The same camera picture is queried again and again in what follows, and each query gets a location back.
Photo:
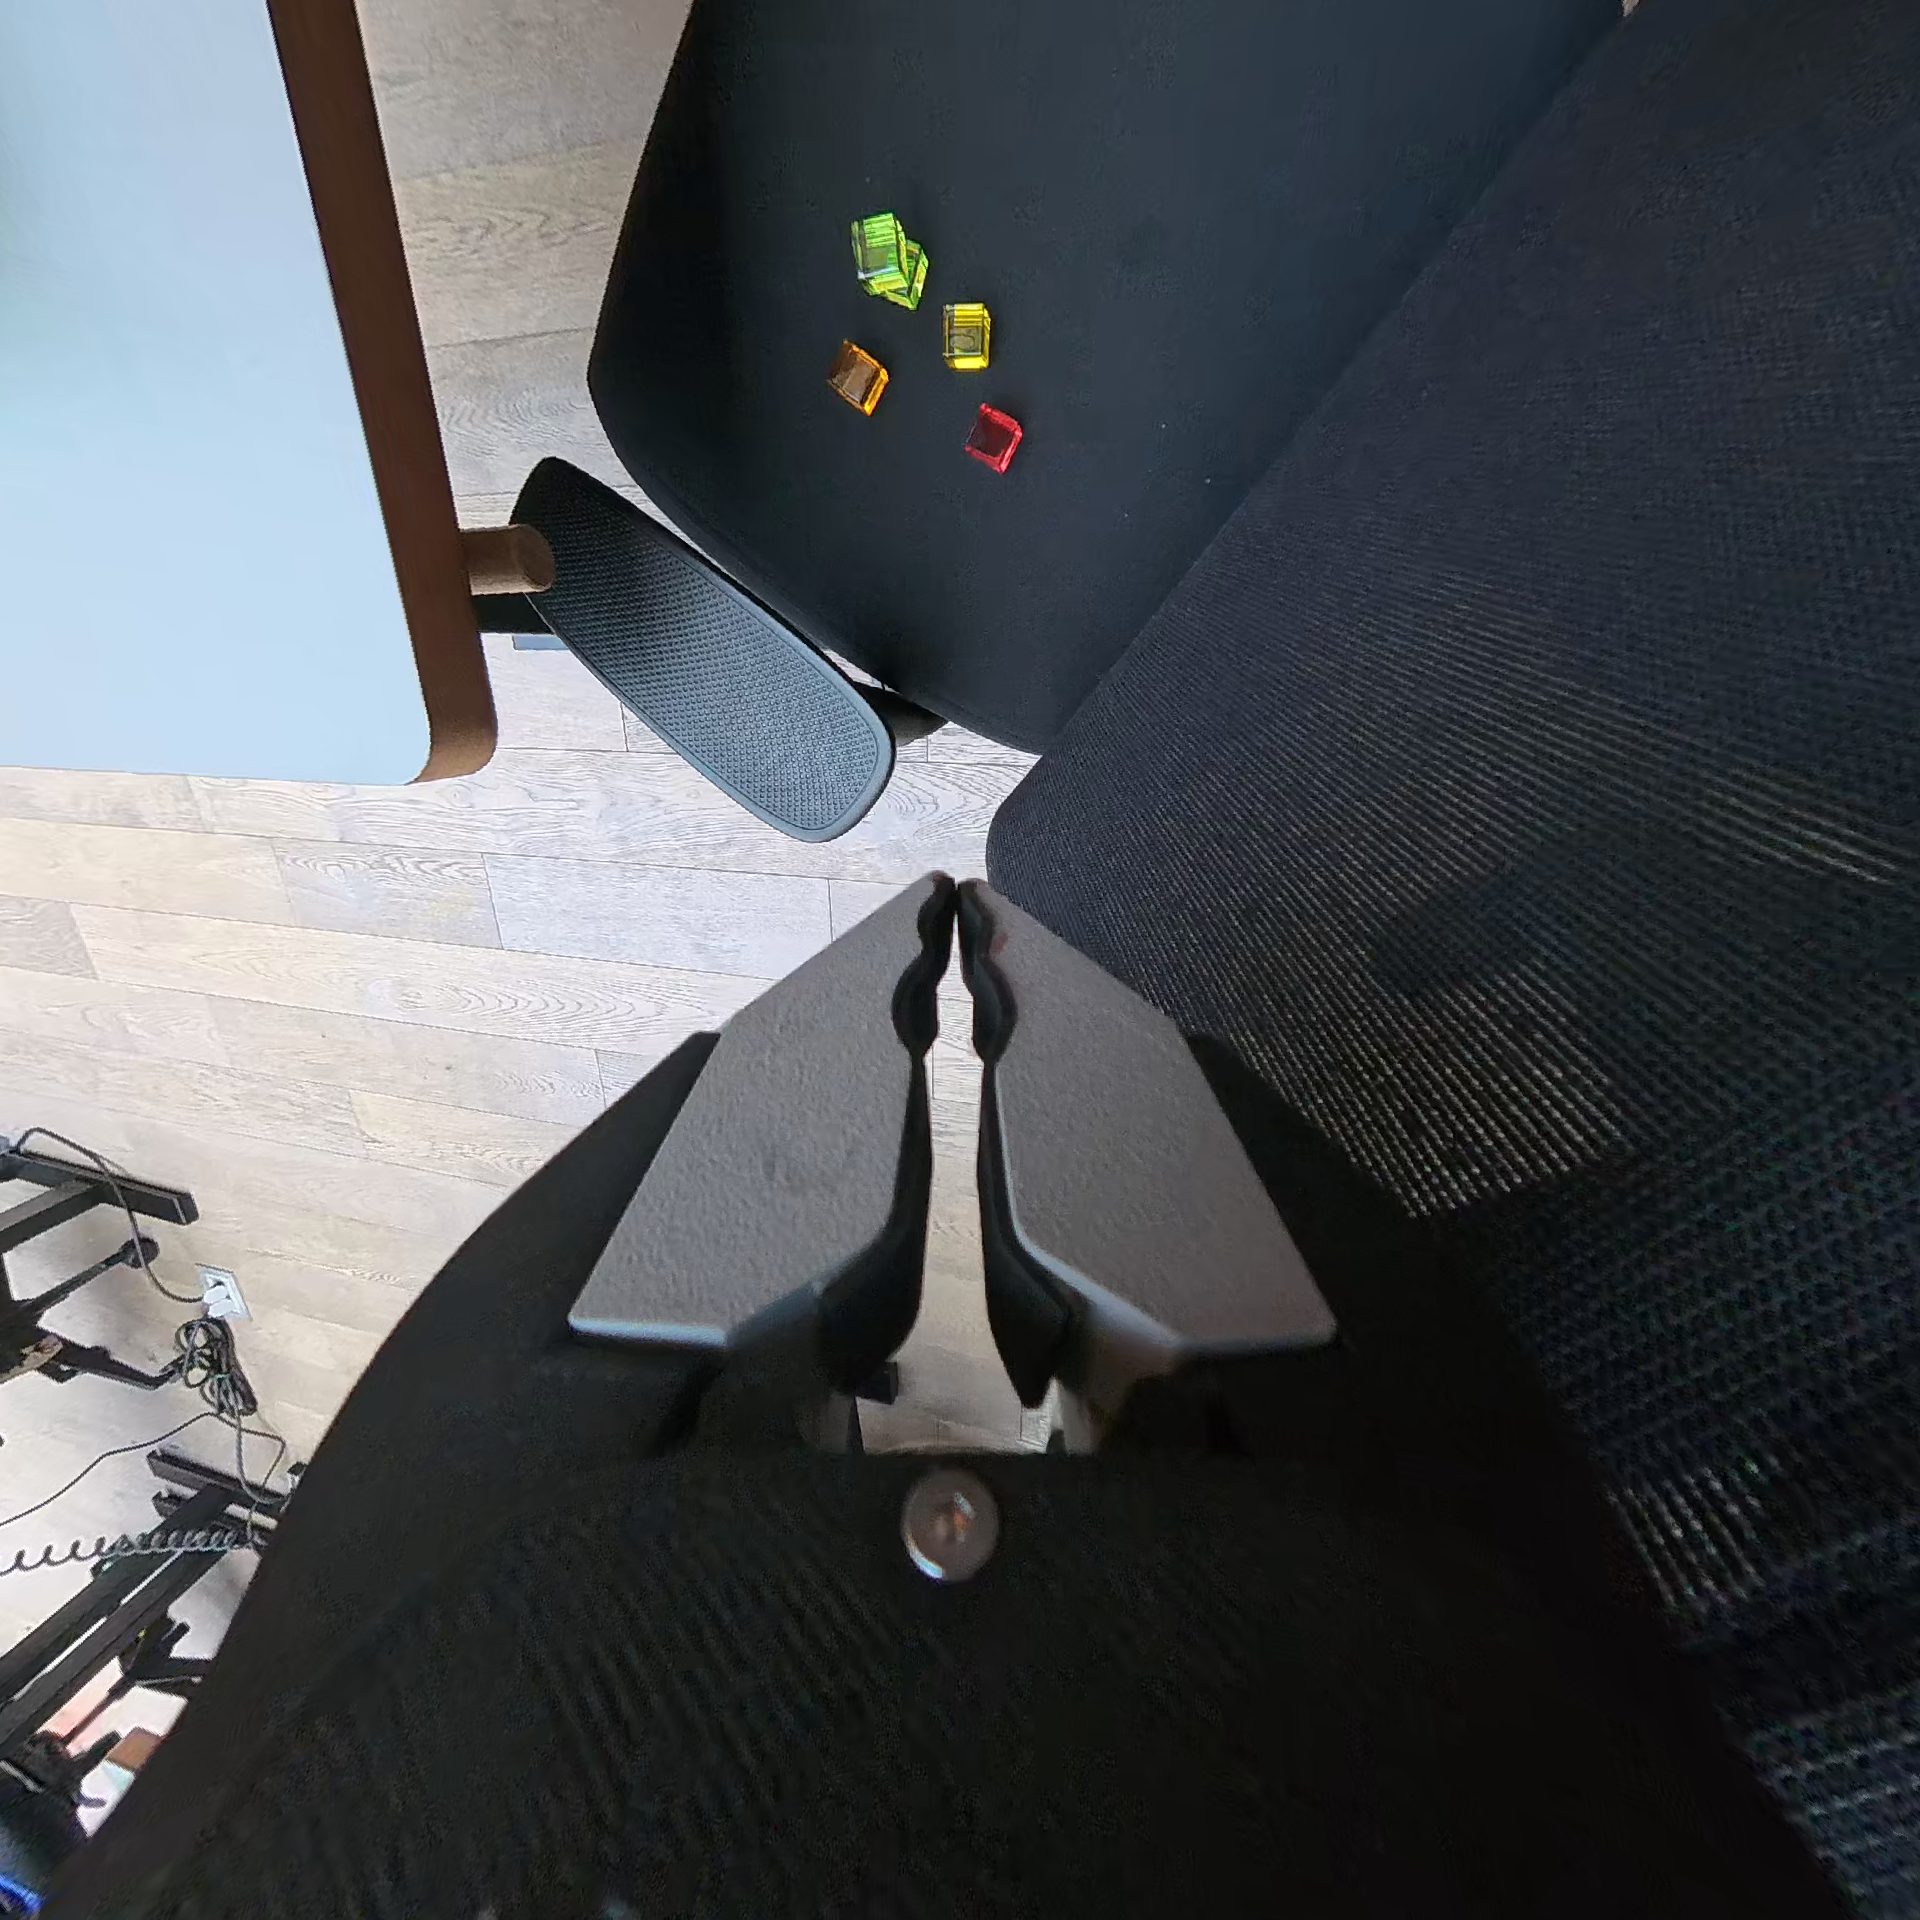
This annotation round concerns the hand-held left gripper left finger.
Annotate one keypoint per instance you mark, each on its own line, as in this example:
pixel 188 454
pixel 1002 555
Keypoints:
pixel 749 1185

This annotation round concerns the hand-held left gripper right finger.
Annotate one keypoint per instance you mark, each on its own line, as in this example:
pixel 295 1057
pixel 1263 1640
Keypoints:
pixel 1153 1185

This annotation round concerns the red transparent cube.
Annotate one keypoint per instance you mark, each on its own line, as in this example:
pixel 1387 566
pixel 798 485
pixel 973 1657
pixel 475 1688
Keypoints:
pixel 993 438

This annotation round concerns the orange transparent cube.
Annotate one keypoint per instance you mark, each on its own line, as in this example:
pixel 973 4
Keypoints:
pixel 855 376

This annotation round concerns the yellow transparent cube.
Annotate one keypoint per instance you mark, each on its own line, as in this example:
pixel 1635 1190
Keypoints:
pixel 969 335

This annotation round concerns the green transparent cube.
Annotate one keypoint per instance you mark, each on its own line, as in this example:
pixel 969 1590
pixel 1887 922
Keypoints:
pixel 878 243
pixel 910 288

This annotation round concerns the blue-grey desk with wooden edge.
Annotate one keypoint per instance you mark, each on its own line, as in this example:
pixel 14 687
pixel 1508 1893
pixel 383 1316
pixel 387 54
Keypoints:
pixel 149 453

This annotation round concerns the white power socket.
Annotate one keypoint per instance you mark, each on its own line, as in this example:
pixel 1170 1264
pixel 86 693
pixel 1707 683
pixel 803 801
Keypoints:
pixel 219 1291

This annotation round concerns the black office chair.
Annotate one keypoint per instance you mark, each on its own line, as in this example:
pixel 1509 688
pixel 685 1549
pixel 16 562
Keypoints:
pixel 1201 526

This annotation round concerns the black post with grey foot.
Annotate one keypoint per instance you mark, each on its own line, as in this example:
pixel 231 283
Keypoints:
pixel 506 614

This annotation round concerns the black metal frame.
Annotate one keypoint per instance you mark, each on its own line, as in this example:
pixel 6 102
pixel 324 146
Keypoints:
pixel 196 1477
pixel 103 1197

